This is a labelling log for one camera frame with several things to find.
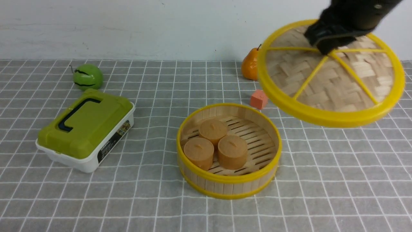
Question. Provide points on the green and white storage box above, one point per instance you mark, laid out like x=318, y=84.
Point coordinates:
x=87, y=131

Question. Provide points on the orange toy pear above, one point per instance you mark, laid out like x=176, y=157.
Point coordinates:
x=249, y=64

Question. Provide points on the brown steamed bun back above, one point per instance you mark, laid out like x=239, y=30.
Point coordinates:
x=213, y=130

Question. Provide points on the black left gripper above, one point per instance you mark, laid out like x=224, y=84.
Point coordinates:
x=343, y=21

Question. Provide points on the brown steamed bun left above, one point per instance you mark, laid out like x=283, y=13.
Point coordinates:
x=200, y=152

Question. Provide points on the brown steamed bun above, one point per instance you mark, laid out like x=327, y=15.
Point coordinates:
x=200, y=152
x=232, y=152
x=213, y=130

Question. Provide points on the bamboo steamer lid yellow rim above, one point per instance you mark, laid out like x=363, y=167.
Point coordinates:
x=352, y=86

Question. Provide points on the green toy apple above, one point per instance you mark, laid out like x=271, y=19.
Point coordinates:
x=87, y=76

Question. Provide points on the small orange cube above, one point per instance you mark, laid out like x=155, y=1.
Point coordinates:
x=258, y=99

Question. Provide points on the brown steamed bun right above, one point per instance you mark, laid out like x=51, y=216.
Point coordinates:
x=232, y=152

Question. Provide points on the bamboo steamer basket yellow rim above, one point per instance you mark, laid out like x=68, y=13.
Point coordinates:
x=264, y=151

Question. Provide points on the grey checked tablecloth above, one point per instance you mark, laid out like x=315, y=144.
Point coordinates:
x=329, y=180

